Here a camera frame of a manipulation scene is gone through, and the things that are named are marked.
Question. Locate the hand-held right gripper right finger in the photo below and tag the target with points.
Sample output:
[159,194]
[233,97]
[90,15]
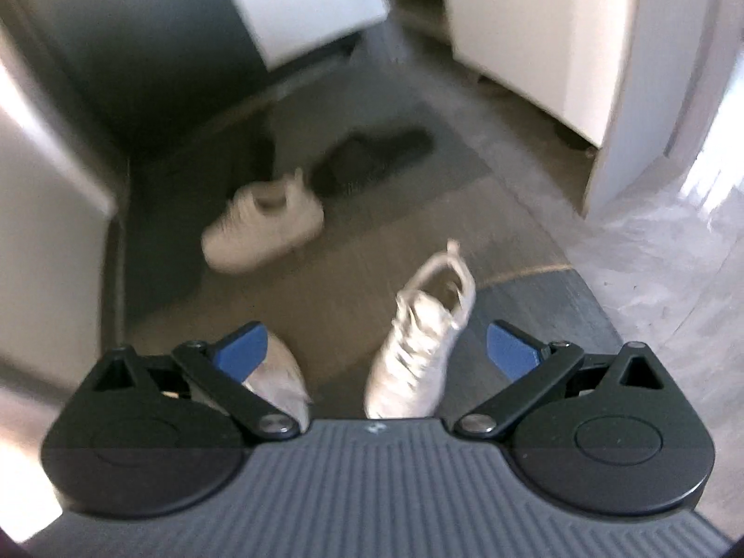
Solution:
[511,354]

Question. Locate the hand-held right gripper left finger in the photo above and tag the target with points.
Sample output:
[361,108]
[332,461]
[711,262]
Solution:
[241,351]

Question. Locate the white sneaker with grey swoosh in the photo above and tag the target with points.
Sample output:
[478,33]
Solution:
[285,378]

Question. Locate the plain white lace-up sneaker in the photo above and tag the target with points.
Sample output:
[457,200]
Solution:
[407,360]
[256,232]

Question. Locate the black slide sandal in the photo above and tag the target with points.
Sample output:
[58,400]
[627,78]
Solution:
[265,154]
[360,163]

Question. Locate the grey striped floor mat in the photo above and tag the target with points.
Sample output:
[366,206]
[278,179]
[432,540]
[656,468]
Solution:
[360,279]

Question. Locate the white cabinet door with sticker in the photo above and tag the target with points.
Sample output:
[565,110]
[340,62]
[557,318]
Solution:
[523,23]

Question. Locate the dark entrance door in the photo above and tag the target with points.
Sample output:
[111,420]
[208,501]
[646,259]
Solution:
[145,29]

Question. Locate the plain white cabinet door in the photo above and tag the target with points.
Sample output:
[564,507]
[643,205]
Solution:
[302,6]

